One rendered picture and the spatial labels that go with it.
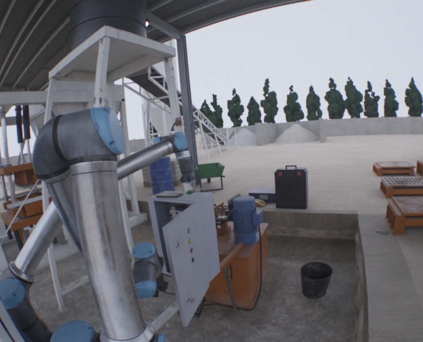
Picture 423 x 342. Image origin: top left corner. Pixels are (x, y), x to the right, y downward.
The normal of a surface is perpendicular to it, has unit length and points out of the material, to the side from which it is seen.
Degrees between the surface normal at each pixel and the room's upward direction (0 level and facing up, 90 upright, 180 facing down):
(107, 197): 84
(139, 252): 19
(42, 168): 112
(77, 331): 5
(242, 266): 90
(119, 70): 90
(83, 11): 90
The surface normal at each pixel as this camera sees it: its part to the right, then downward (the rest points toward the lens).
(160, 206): 0.86, -0.01
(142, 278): 0.11, -0.84
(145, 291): 0.21, 0.52
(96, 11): 0.19, 0.12
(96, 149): 0.63, -0.08
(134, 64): -0.50, 0.18
